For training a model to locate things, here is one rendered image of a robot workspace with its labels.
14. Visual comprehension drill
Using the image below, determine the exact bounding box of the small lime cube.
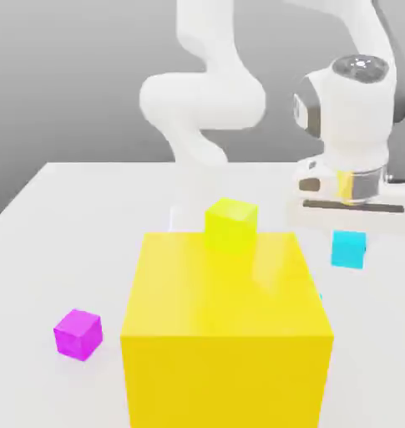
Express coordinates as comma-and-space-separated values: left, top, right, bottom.
204, 197, 259, 250

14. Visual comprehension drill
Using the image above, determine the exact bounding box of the small cyan cube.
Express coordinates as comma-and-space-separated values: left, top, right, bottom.
331, 229, 367, 269

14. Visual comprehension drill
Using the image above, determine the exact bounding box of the small magenta cube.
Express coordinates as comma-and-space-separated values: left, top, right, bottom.
53, 308, 104, 363

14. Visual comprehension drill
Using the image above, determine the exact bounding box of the large yellow box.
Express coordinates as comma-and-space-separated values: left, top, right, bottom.
119, 231, 335, 428

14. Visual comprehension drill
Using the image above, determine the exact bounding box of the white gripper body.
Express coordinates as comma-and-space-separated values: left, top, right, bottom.
286, 196, 405, 235

